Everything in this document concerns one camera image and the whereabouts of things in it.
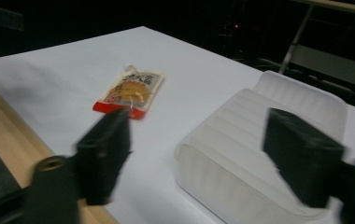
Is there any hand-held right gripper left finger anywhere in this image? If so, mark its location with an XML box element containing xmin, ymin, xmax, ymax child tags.
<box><xmin>74</xmin><ymin>107</ymin><xmax>133</xmax><ymax>206</ymax></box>

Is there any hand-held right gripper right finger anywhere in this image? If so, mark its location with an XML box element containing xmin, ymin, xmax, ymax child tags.
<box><xmin>262</xmin><ymin>107</ymin><xmax>346</xmax><ymax>209</ymax></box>

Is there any translucent white plastic container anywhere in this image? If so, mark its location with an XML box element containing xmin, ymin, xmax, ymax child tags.
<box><xmin>174</xmin><ymin>70</ymin><xmax>349</xmax><ymax>224</ymax></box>

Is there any red and beige snack packet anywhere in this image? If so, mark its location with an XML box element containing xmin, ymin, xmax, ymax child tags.
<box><xmin>92</xmin><ymin>63</ymin><xmax>165</xmax><ymax>120</ymax></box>

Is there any metal stand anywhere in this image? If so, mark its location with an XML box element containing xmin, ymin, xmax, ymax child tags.
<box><xmin>277</xmin><ymin>0</ymin><xmax>355</xmax><ymax>92</ymax></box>

